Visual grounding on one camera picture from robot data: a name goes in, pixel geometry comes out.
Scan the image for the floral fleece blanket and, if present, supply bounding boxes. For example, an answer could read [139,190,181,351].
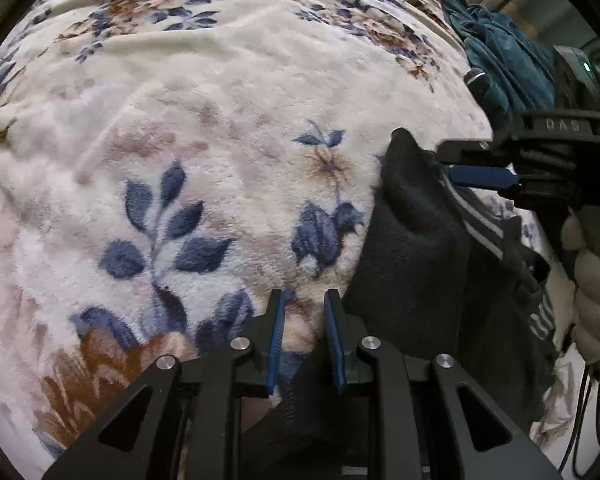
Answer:
[0,0,581,480]

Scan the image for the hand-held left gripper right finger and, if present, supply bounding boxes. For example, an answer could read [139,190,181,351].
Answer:
[323,288,564,480]

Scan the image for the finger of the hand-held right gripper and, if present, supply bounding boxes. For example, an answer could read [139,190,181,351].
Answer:
[437,140,523,197]

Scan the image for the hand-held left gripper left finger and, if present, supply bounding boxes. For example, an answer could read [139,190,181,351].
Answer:
[42,288,287,480]

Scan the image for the teal fleece blanket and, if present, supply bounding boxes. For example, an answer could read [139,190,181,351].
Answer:
[440,0,557,131]

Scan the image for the black garment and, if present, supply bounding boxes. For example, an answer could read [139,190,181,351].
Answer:
[240,127,556,480]

